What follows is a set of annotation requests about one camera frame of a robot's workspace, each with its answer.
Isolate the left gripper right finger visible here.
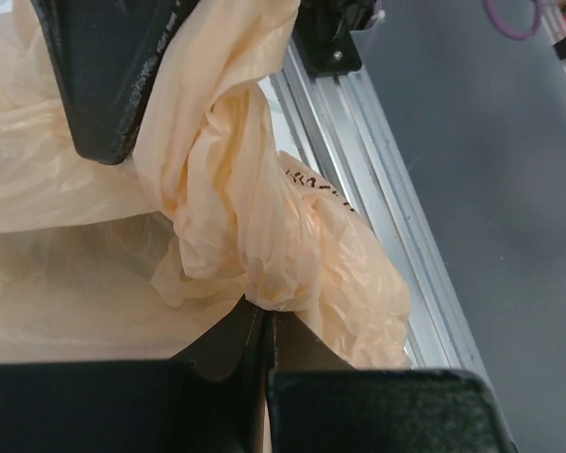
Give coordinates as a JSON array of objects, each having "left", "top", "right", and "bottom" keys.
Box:
[{"left": 265, "top": 312, "right": 516, "bottom": 452}]

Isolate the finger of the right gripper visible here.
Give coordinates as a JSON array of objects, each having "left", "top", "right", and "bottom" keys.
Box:
[{"left": 33, "top": 0, "right": 198, "bottom": 164}]

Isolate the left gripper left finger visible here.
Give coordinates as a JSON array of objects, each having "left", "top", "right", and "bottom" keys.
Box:
[{"left": 0, "top": 300, "right": 266, "bottom": 452}]

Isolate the orange translucent plastic bag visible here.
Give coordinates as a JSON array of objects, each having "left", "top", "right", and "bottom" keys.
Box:
[{"left": 0, "top": 1, "right": 410, "bottom": 368}]

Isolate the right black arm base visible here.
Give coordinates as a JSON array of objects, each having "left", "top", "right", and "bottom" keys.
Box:
[{"left": 293, "top": 0, "right": 385, "bottom": 77}]

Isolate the aluminium mounting rail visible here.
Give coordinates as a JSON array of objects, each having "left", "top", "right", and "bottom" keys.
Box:
[{"left": 271, "top": 45, "right": 487, "bottom": 378}]

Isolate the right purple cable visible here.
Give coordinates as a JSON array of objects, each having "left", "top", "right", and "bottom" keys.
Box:
[{"left": 481, "top": 0, "right": 546, "bottom": 40}]

